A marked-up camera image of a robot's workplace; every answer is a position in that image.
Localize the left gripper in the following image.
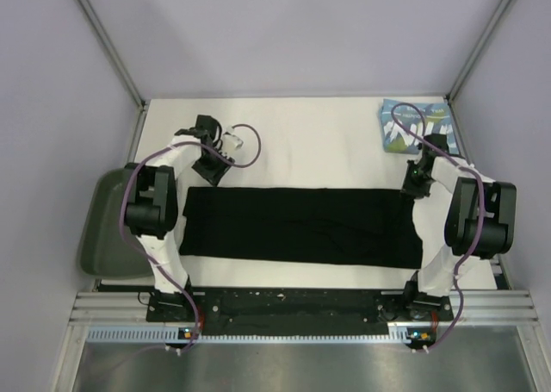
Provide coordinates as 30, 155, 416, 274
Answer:
191, 143, 233, 186

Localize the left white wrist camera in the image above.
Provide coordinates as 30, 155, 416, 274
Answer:
220, 127, 244, 153

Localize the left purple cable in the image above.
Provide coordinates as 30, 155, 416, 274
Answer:
118, 123, 263, 358

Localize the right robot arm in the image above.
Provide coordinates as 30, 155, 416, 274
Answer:
401, 134, 517, 320

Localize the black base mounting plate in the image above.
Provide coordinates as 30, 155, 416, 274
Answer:
145, 287, 454, 335

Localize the left aluminium frame post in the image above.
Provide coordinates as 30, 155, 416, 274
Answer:
75, 0, 146, 109

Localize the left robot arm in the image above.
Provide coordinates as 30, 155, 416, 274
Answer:
119, 115, 243, 320

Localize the aluminium frame post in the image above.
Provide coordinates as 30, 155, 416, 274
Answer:
446, 0, 516, 103
75, 0, 146, 109

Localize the light blue slotted cable duct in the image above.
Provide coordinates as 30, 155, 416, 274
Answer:
86, 327, 429, 345

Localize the right aluminium frame post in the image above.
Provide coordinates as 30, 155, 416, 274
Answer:
446, 0, 516, 103

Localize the dark green plastic bin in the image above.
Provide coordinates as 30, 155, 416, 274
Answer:
78, 163, 178, 280

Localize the black t-shirt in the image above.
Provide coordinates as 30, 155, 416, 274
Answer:
179, 187, 423, 269

